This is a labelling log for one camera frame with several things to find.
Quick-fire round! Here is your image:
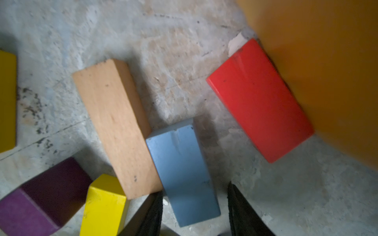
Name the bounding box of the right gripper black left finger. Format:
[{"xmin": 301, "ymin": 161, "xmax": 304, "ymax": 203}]
[{"xmin": 119, "ymin": 191, "xmax": 163, "ymax": 236}]

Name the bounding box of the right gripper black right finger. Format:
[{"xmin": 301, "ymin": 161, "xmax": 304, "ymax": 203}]
[{"xmin": 227, "ymin": 182, "xmax": 275, "ymax": 236}]

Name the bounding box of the blue long block top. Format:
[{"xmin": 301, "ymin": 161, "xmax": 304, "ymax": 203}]
[{"xmin": 146, "ymin": 118, "xmax": 221, "ymax": 227}]

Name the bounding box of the yellow small long block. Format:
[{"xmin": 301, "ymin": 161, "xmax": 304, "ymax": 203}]
[{"xmin": 80, "ymin": 174, "xmax": 130, "ymax": 236}]

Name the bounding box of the purple cube centre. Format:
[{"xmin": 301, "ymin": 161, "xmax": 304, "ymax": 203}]
[{"xmin": 1, "ymin": 157, "xmax": 92, "ymax": 236}]

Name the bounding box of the natural wood block top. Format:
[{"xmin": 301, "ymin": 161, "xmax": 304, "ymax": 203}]
[{"xmin": 72, "ymin": 59, "xmax": 163, "ymax": 199}]

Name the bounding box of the red flat block top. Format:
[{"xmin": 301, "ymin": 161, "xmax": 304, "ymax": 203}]
[{"xmin": 207, "ymin": 39, "xmax": 314, "ymax": 163}]

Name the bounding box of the yellow plastic basket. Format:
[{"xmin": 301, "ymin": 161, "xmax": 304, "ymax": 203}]
[{"xmin": 238, "ymin": 1, "xmax": 378, "ymax": 169}]

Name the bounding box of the yellow block left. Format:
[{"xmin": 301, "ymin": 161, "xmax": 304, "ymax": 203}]
[{"xmin": 1, "ymin": 51, "xmax": 17, "ymax": 152}]

